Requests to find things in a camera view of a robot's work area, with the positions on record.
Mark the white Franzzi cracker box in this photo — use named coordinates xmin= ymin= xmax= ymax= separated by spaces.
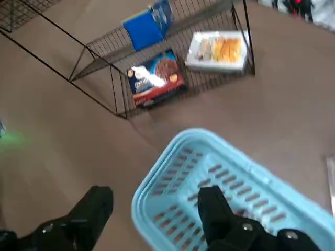
xmin=184 ymin=30 xmax=250 ymax=74

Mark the dark chocolate cookie box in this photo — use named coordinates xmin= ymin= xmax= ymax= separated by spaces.
xmin=126 ymin=49 xmax=188 ymax=109

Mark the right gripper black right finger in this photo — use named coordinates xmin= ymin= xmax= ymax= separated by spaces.
xmin=197 ymin=185 xmax=323 ymax=251

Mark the blue Oreo cookie box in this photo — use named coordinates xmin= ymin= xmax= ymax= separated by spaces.
xmin=122 ymin=0 xmax=176 ymax=52

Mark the light blue plastic basket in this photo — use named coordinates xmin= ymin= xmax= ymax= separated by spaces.
xmin=130 ymin=127 xmax=335 ymax=251

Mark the black wire snack shelf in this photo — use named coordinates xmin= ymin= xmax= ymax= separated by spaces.
xmin=0 ymin=0 xmax=256 ymax=120

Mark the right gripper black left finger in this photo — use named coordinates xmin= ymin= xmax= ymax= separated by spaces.
xmin=0 ymin=185 xmax=115 ymax=251

